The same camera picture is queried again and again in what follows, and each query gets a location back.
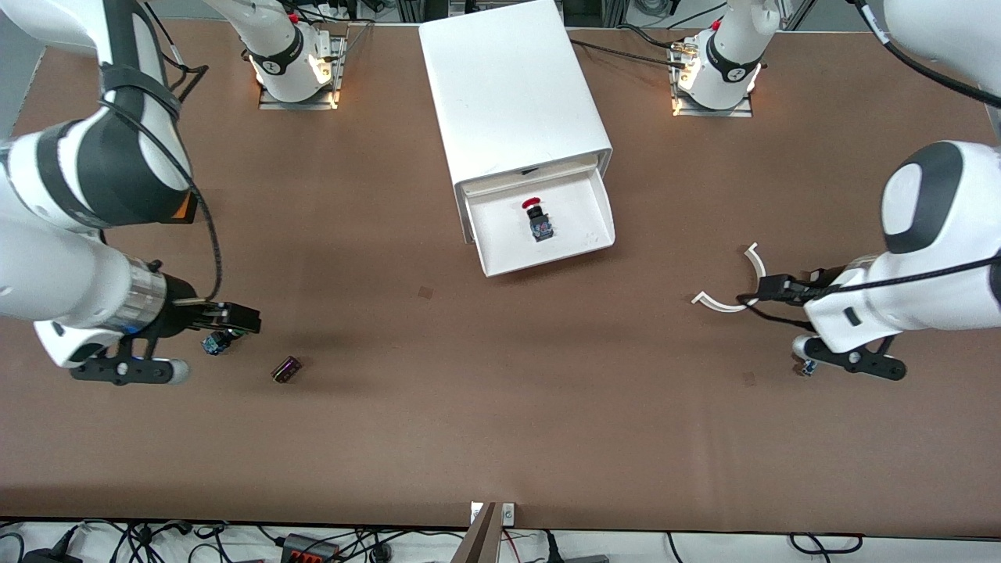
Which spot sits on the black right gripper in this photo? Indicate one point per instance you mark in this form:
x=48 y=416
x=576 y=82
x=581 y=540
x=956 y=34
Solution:
x=178 y=317

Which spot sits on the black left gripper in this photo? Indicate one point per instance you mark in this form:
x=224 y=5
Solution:
x=791 y=289

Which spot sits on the white plastic drawer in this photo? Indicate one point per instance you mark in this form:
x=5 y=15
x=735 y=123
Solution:
x=493 y=182
x=579 y=227

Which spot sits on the red push button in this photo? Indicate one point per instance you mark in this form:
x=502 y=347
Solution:
x=539 y=223

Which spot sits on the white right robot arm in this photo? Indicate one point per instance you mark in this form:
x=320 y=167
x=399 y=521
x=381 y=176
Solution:
x=47 y=266

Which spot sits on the green push button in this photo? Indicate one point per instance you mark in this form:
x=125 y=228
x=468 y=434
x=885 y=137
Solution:
x=213 y=344

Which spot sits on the white drawer cabinet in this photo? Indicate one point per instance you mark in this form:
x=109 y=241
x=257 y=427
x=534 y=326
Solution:
x=508 y=86

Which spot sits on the white curved plastic arc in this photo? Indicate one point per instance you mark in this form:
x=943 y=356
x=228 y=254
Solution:
x=723 y=305

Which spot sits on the small purple electronic module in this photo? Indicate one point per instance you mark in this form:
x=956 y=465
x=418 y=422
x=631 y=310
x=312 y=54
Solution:
x=286 y=370

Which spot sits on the small blue metal component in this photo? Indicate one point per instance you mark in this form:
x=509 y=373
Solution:
x=807 y=369

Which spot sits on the black power strip red switches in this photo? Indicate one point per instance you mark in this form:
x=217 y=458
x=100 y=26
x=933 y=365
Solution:
x=309 y=550

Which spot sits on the black power adapter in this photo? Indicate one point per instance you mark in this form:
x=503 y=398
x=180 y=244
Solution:
x=51 y=556

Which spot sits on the orange button enclosure box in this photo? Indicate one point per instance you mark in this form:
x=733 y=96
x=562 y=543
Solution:
x=188 y=209

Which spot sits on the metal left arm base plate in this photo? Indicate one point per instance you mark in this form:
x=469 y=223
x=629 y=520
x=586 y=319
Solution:
x=743 y=111

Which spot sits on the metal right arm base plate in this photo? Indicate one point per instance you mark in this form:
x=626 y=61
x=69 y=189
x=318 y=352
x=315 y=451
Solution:
x=338 y=78

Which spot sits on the small white bracket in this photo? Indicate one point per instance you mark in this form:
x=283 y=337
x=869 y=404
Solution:
x=508 y=513
x=475 y=512

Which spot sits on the brown wooden post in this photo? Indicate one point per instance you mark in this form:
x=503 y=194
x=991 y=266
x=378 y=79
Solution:
x=478 y=543

